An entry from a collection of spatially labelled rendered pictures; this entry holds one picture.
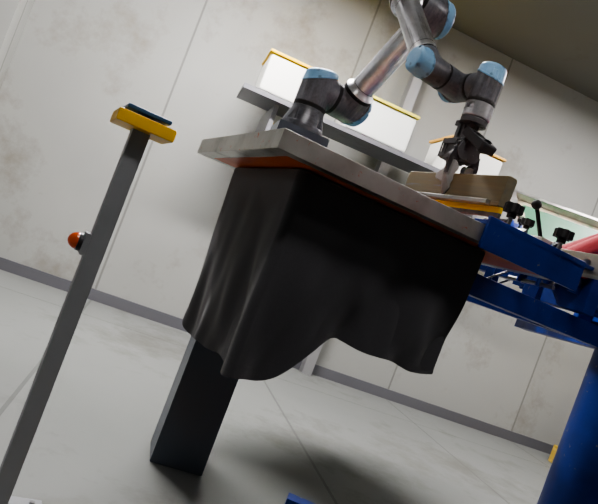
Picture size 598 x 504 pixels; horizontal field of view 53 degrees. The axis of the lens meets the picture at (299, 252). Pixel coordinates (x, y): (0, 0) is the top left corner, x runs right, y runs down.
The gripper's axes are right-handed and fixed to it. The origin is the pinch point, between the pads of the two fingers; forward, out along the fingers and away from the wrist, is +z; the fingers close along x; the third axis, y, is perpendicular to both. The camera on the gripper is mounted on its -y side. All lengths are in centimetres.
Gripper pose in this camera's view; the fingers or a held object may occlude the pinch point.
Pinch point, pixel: (451, 192)
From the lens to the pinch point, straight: 162.2
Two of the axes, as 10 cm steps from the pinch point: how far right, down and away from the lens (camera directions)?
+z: -3.6, 9.3, -0.1
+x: -8.5, -3.3, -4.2
